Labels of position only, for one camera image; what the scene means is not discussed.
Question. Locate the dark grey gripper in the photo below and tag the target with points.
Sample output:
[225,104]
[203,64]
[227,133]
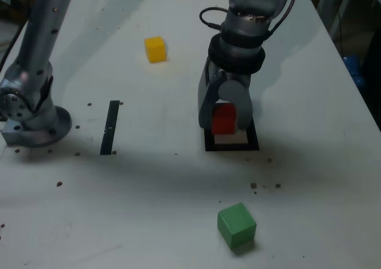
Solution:
[215,75]

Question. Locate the red cube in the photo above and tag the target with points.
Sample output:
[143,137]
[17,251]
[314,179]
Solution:
[223,120]

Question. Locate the yellow cube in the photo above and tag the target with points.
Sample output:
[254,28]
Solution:
[155,50]

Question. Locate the green cube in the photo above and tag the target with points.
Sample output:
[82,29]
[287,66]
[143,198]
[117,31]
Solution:
[236,225]

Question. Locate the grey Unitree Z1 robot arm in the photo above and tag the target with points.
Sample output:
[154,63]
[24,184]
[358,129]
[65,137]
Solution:
[38,43]

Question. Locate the black tape square outline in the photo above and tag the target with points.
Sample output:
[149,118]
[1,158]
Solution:
[232,147]

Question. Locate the black tape strip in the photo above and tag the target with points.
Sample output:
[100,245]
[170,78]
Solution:
[108,132]

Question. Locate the blue object beside table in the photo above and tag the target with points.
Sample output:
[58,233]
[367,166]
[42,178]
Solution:
[352,66]

